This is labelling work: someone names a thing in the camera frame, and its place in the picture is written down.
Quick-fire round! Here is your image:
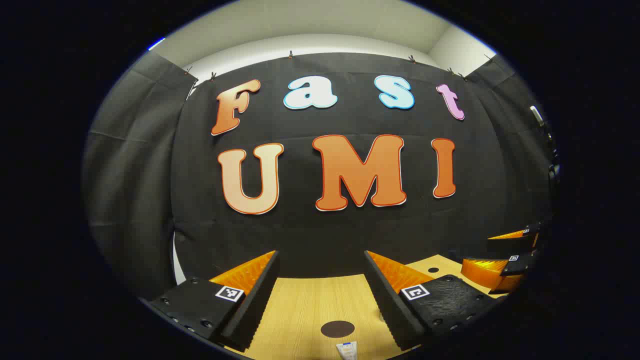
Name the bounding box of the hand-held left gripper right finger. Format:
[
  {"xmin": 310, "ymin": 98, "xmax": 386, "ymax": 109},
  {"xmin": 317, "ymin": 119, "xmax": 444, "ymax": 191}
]
[{"xmin": 363, "ymin": 250, "xmax": 501, "ymax": 352}]

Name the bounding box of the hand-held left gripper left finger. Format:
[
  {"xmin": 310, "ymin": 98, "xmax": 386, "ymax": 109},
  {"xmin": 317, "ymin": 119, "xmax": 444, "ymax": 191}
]
[{"xmin": 149, "ymin": 250, "xmax": 281, "ymax": 353}]

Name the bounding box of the dark brown round coaster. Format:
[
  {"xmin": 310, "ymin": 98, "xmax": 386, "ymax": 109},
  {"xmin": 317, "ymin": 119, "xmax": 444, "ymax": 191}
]
[{"xmin": 320, "ymin": 320, "xmax": 356, "ymax": 339}]

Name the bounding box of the wooden desktop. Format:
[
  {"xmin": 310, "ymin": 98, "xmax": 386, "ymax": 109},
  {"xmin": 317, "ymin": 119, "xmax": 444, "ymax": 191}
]
[{"xmin": 225, "ymin": 254, "xmax": 507, "ymax": 360}]

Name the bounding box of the black backdrop cloth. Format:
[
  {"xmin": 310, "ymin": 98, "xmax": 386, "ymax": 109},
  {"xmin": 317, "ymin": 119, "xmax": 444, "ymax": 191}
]
[{"xmin": 82, "ymin": 50, "xmax": 562, "ymax": 301}]

